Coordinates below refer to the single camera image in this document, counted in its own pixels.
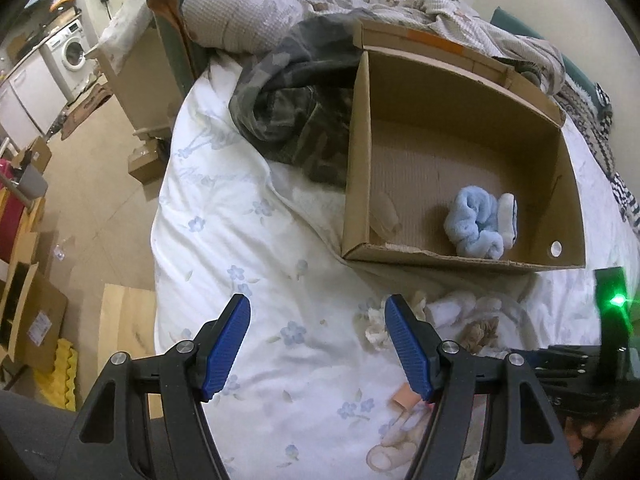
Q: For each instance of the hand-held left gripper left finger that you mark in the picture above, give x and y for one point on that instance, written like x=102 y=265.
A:
x=227 y=347

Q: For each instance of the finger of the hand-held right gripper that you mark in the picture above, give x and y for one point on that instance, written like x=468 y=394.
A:
x=565 y=360

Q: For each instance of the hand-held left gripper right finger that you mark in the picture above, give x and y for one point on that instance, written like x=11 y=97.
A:
x=410 y=350

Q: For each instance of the person's right hand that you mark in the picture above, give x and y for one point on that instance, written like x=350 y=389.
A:
x=597 y=427

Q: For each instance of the cream ruffled sock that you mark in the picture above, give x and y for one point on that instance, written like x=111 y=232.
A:
x=377 y=330

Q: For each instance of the small pink sock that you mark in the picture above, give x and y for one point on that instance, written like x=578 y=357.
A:
x=402 y=397

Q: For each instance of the beige brown sock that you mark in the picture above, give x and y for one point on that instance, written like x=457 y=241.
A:
x=480 y=335

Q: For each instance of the pale pink sock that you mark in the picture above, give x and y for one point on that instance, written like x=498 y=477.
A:
x=395 y=447

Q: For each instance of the light wooden board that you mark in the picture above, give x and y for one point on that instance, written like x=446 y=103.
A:
x=127 y=325

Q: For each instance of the light blue fluffy sock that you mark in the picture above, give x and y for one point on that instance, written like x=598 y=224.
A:
x=472 y=222

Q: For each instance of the white floral bed sheet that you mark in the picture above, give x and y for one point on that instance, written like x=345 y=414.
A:
x=235 y=200

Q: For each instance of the white and blue sock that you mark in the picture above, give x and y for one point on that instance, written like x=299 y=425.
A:
x=508 y=220

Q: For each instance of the yellow foam tray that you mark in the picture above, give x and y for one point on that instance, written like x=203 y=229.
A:
x=62 y=375

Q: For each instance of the cardboard box with label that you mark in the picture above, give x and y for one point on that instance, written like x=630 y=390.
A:
x=32 y=317

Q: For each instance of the small brown cardboard box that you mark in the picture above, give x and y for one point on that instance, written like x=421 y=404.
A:
x=146 y=165

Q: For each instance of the black and white patterned cloth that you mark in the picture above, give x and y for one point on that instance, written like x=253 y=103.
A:
x=595 y=125

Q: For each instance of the camouflage garment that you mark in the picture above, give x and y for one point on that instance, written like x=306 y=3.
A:
x=320 y=135

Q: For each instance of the red container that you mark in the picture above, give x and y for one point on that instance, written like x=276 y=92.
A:
x=9 y=215

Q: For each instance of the grey plastic bin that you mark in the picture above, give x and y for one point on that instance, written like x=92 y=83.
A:
x=31 y=180

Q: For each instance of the grey sheer cloth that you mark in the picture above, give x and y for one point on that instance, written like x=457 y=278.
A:
x=285 y=75

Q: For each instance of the green bed headboard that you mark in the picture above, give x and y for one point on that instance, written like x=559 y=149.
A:
x=175 y=45

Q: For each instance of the white cabinet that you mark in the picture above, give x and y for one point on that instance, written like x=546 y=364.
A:
x=25 y=100

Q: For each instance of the white washing machine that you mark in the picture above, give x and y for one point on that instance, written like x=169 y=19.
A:
x=67 y=55

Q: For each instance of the teal pillow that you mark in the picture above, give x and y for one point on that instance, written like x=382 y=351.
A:
x=510 y=22

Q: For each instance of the beige waffle printed blanket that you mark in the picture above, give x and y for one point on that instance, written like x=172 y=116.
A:
x=280 y=5

